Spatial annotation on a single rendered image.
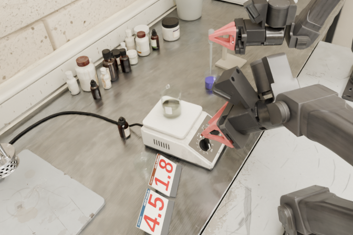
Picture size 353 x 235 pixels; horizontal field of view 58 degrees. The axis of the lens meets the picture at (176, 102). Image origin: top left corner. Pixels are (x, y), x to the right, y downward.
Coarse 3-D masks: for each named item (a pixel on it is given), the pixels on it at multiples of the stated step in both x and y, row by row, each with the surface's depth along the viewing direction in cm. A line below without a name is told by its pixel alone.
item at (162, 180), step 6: (162, 162) 77; (168, 162) 79; (162, 168) 76; (168, 168) 77; (156, 174) 74; (162, 174) 75; (168, 174) 76; (156, 180) 73; (162, 180) 74; (168, 180) 75; (156, 186) 72; (162, 186) 74; (168, 186) 75
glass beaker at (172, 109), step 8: (168, 88) 79; (176, 88) 78; (160, 96) 76; (168, 96) 81; (176, 96) 80; (168, 104) 76; (176, 104) 77; (168, 112) 78; (176, 112) 78; (168, 120) 80
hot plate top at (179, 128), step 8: (160, 104) 84; (184, 104) 84; (192, 104) 84; (152, 112) 82; (160, 112) 82; (184, 112) 82; (192, 112) 82; (200, 112) 82; (144, 120) 80; (152, 120) 80; (160, 120) 80; (176, 120) 80; (184, 120) 80; (192, 120) 79; (152, 128) 79; (160, 128) 78; (168, 128) 78; (176, 128) 78; (184, 128) 78; (176, 136) 76; (184, 136) 76
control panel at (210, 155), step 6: (204, 120) 82; (204, 126) 81; (198, 132) 80; (192, 138) 78; (198, 138) 79; (192, 144) 77; (198, 144) 78; (216, 144) 80; (198, 150) 77; (210, 150) 78; (216, 150) 79; (204, 156) 77; (210, 156) 77
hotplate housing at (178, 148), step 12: (144, 132) 81; (156, 132) 80; (192, 132) 79; (144, 144) 85; (156, 144) 82; (168, 144) 79; (180, 144) 77; (180, 156) 80; (192, 156) 77; (216, 156) 79
